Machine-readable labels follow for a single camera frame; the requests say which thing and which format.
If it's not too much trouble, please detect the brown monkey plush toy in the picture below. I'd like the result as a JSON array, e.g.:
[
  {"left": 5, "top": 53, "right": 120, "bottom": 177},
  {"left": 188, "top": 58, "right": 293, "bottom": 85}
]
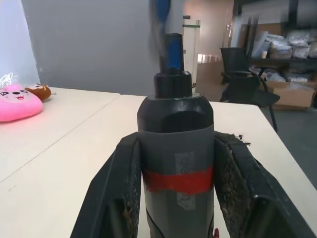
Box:
[{"left": 24, "top": 83, "right": 52, "bottom": 101}]

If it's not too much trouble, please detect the black electric screwdriver red band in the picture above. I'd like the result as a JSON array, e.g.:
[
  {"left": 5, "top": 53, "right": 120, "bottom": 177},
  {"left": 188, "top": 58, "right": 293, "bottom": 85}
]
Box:
[{"left": 137, "top": 70, "right": 216, "bottom": 238}]

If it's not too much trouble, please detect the shelf with packed bags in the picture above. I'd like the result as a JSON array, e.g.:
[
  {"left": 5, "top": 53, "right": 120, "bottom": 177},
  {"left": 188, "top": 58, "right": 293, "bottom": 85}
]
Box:
[{"left": 247, "top": 22, "right": 317, "bottom": 75}]

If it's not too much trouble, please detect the pink plush toy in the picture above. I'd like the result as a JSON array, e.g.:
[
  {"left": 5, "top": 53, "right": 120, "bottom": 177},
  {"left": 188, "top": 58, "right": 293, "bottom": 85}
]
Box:
[{"left": 0, "top": 83, "right": 43, "bottom": 122}]

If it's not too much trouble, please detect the clear plastic bag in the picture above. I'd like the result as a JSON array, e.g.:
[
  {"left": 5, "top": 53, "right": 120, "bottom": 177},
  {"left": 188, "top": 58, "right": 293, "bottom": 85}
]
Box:
[{"left": 0, "top": 72, "right": 16, "bottom": 87}]

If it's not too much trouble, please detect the white post green tape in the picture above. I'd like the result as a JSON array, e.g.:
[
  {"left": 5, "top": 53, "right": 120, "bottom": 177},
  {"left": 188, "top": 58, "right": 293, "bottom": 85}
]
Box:
[{"left": 182, "top": 15, "right": 201, "bottom": 88}]

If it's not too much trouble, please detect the brown cardboard box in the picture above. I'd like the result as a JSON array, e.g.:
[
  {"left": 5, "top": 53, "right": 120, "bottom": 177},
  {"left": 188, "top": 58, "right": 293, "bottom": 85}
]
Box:
[{"left": 260, "top": 74, "right": 317, "bottom": 110}]

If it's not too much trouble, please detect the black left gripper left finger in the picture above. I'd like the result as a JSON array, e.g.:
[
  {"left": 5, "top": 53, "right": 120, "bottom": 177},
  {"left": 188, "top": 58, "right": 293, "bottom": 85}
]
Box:
[{"left": 70, "top": 132, "right": 144, "bottom": 238}]

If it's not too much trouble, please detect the black office chair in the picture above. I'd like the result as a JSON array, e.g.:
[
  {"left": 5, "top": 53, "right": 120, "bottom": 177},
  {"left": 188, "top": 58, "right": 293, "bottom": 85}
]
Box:
[{"left": 219, "top": 47, "right": 282, "bottom": 132}]

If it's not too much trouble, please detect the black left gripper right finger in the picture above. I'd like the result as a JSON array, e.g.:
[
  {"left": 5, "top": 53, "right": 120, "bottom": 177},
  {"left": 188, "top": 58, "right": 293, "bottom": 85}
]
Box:
[{"left": 213, "top": 131, "right": 316, "bottom": 238}]

